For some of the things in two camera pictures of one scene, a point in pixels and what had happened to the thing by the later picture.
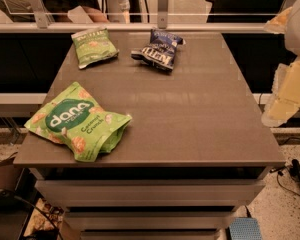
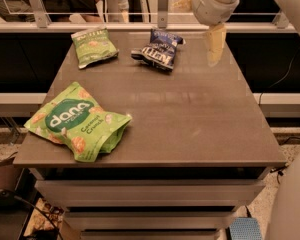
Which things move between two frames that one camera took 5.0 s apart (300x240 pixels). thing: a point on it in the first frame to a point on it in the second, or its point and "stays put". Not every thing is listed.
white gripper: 299,30 to 203,11
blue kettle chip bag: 160,51 stays put
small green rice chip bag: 93,47 stays put
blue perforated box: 245,229 stays put
